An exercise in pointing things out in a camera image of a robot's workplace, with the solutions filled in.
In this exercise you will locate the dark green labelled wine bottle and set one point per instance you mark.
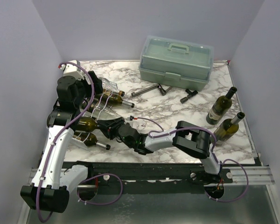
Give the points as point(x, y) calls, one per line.
point(114, 100)

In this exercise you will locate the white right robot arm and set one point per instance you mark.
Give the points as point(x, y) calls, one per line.
point(193, 140)

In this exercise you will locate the clear glass wine bottle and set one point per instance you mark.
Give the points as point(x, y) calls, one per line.
point(99, 111)

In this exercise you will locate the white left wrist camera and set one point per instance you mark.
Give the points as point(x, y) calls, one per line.
point(72, 70)

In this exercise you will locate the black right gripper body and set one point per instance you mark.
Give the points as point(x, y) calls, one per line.
point(111, 127)

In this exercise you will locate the black metal base rail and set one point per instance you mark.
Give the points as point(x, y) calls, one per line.
point(151, 178)

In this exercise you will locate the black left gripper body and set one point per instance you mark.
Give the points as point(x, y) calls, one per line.
point(84, 88)

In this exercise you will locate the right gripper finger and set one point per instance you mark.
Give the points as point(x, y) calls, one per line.
point(111, 124)
point(109, 133)

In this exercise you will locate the black corkscrew tool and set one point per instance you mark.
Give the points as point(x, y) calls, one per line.
point(190, 94)

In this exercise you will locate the grey metal rod tool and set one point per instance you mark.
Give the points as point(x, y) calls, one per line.
point(162, 91)

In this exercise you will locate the olive green wine bottle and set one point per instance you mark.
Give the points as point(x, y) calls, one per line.
point(87, 125)

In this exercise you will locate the clear acrylic wine rack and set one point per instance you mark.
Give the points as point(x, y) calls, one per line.
point(73, 107)

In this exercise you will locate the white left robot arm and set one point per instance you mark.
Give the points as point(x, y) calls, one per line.
point(50, 190)

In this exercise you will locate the green bottle silver neck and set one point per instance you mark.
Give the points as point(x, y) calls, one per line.
point(228, 128)

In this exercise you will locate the green bottle in rack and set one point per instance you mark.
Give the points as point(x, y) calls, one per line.
point(89, 140)

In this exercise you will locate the green plastic toolbox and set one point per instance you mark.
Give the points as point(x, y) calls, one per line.
point(176, 63)

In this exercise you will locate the clear bottle with cork stopper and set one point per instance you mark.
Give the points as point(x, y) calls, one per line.
point(109, 86)

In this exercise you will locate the dark green white-label bottle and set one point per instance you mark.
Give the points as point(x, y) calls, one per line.
point(220, 107)

